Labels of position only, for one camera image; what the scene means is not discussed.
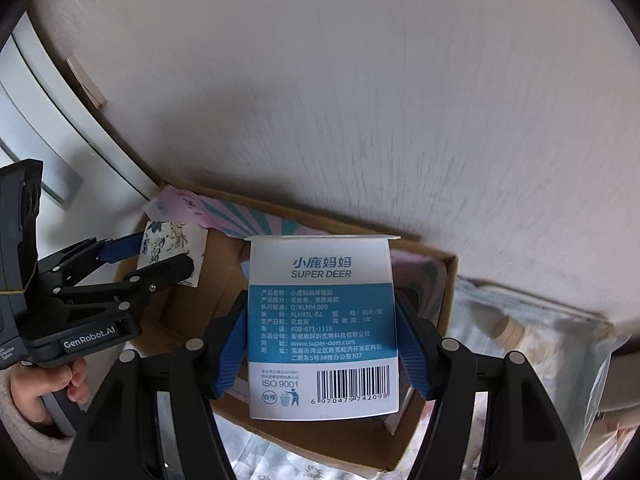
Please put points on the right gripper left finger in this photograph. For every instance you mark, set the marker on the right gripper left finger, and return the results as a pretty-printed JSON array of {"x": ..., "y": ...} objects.
[{"x": 152, "y": 417}]

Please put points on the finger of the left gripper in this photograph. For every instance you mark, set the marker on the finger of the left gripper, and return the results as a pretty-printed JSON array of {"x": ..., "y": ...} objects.
[
  {"x": 117, "y": 249},
  {"x": 136, "y": 286}
]

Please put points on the small wooden cylinder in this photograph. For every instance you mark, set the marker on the small wooden cylinder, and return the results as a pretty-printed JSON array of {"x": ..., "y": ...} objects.
[{"x": 508, "y": 333}]

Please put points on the grey fuzzy sleeve forearm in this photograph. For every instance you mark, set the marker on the grey fuzzy sleeve forearm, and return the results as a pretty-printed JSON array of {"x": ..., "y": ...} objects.
[{"x": 44, "y": 450}]

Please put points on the small wooden block on wall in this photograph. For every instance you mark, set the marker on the small wooden block on wall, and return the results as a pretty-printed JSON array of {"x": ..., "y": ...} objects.
[{"x": 87, "y": 85}]

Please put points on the white blue Super Deer box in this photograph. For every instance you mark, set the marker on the white blue Super Deer box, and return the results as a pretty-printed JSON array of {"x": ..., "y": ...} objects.
[{"x": 321, "y": 328}]

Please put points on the black white floral pouch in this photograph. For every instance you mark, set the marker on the black white floral pouch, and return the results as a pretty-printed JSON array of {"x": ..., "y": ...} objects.
[{"x": 162, "y": 240}]

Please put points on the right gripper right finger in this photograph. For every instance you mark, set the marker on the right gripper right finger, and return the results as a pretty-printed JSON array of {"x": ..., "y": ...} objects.
[{"x": 524, "y": 437}]

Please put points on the person's left hand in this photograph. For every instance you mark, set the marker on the person's left hand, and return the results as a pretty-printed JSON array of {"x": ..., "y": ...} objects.
[{"x": 29, "y": 384}]

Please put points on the open cardboard box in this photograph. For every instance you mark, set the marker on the open cardboard box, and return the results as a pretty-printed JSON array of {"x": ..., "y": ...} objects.
[{"x": 426, "y": 275}]

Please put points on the white door with handle recess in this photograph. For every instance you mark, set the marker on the white door with handle recess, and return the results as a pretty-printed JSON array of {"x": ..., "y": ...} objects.
[{"x": 47, "y": 121}]

